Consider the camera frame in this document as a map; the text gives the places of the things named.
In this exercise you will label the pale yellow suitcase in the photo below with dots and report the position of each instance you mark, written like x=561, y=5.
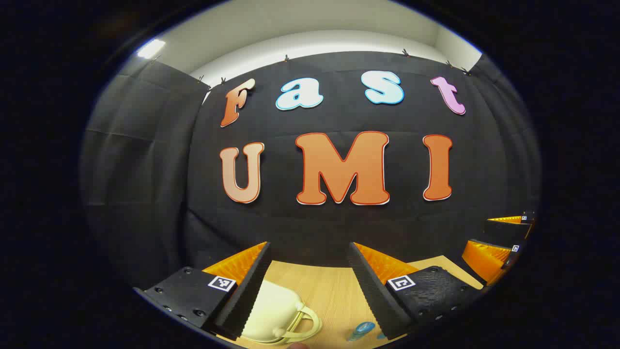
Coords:
x=271, y=310

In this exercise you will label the ceiling light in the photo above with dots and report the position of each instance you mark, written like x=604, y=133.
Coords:
x=151, y=48

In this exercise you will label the black backdrop cloth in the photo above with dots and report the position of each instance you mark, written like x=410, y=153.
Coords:
x=339, y=232

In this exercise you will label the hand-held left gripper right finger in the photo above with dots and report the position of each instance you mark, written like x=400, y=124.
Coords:
x=373, y=291

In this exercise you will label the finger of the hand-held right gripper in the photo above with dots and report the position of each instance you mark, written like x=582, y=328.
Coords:
x=506, y=231
x=484, y=259

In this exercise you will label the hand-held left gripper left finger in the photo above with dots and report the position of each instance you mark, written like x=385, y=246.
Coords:
x=247, y=295

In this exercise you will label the blue skin care bottle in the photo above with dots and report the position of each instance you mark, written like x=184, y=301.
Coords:
x=361, y=330

